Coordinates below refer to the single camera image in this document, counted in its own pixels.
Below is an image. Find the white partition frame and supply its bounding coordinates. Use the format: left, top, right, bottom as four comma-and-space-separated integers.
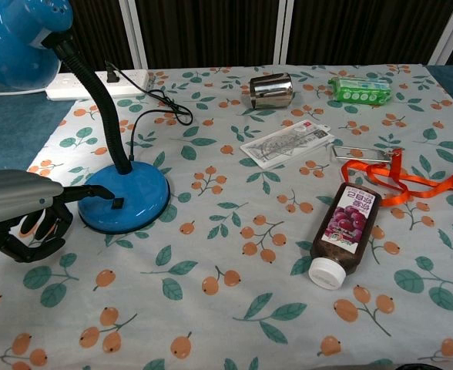
118, 0, 453, 70

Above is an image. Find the black power plug with cable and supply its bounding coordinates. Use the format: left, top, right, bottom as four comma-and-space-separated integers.
105, 60, 194, 162

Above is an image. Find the orange lanyard ribbon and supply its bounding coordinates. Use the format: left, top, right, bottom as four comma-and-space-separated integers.
341, 148, 453, 208

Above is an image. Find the grape juice bottle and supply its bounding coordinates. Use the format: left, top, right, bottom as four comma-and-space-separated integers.
307, 182, 383, 290

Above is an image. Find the white packaged ruler set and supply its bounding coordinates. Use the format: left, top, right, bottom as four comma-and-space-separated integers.
240, 119, 331, 170

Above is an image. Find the stainless steel cup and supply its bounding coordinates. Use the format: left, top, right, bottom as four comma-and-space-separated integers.
249, 72, 294, 111

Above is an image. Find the green tissue pack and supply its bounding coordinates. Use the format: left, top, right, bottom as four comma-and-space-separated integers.
327, 76, 392, 106

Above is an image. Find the fruit print tablecloth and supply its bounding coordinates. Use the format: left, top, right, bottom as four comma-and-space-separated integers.
0, 64, 453, 370

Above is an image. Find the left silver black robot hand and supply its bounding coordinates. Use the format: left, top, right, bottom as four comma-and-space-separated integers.
0, 170, 116, 264

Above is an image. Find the white power strip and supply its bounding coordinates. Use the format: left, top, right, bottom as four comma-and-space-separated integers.
45, 69, 151, 102

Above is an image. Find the blue desk lamp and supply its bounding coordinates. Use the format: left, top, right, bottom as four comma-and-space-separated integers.
0, 0, 171, 234

